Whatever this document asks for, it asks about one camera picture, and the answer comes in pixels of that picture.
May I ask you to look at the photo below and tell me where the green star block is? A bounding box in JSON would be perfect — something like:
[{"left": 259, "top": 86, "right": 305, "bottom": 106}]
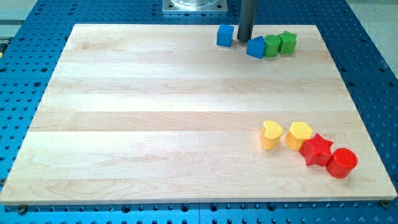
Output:
[{"left": 277, "top": 30, "right": 297, "bottom": 54}]

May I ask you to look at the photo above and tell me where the blue perforated metal table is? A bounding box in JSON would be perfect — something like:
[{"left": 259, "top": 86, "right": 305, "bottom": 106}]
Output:
[{"left": 1, "top": 0, "right": 397, "bottom": 223}]

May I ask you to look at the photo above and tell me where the blue cube block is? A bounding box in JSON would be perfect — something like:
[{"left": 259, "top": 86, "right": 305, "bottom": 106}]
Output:
[{"left": 216, "top": 24, "right": 234, "bottom": 47}]

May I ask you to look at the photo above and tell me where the blue triangle block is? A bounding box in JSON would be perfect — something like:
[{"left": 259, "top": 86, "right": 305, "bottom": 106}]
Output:
[{"left": 246, "top": 36, "right": 266, "bottom": 59}]

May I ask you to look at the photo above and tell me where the yellow heart block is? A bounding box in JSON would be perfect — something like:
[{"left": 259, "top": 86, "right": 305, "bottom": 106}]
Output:
[{"left": 260, "top": 120, "right": 284, "bottom": 150}]

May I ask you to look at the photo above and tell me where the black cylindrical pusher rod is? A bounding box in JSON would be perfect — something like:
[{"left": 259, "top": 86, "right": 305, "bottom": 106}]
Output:
[{"left": 237, "top": 0, "right": 259, "bottom": 42}]

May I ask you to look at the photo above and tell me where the light wooden board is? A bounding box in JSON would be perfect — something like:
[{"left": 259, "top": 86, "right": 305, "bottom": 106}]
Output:
[{"left": 1, "top": 24, "right": 397, "bottom": 205}]

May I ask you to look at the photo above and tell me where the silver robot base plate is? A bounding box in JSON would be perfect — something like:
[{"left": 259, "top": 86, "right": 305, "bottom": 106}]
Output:
[{"left": 162, "top": 0, "right": 228, "bottom": 12}]

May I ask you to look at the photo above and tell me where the green cylinder block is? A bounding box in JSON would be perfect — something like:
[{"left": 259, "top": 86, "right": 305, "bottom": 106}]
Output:
[{"left": 264, "top": 35, "right": 280, "bottom": 57}]

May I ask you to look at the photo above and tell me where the red star block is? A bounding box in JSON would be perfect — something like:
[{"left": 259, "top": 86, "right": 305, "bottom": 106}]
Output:
[{"left": 299, "top": 133, "right": 333, "bottom": 167}]

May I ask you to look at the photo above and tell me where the red cylinder block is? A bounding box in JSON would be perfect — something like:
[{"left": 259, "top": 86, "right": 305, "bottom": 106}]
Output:
[{"left": 326, "top": 148, "right": 358, "bottom": 179}]

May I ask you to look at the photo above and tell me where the yellow pentagon block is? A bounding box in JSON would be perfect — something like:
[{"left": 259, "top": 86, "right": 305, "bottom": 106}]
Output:
[{"left": 284, "top": 121, "right": 313, "bottom": 151}]

